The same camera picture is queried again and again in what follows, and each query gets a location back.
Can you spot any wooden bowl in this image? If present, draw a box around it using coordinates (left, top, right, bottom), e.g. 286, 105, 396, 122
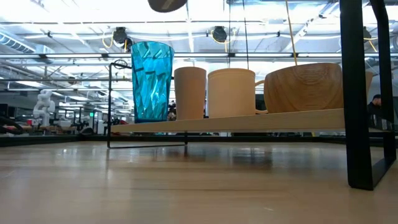
262, 62, 374, 114

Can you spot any black aluminium table frame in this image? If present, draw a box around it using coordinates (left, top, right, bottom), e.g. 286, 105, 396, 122
0, 133, 398, 147

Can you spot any black ceiling cable reel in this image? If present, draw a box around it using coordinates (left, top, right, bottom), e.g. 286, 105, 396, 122
210, 26, 228, 44
111, 26, 135, 53

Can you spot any thick black cable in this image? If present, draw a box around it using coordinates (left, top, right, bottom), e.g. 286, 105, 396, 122
0, 116, 25, 136

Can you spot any wooden shelf with black legs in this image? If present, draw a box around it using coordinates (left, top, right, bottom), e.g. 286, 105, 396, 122
106, 0, 398, 191

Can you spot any teal faceted plastic tumbler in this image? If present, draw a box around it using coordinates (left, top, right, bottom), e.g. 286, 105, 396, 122
130, 40, 175, 124

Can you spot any person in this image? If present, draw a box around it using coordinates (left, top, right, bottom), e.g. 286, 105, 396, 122
366, 93, 384, 125

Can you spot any cream mug with handle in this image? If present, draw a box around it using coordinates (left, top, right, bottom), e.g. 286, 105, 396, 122
207, 68, 269, 119

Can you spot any yellow cable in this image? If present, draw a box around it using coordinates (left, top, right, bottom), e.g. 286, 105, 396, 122
285, 0, 299, 67

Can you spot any peach plastic tumbler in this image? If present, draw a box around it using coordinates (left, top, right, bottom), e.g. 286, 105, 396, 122
174, 66, 208, 121

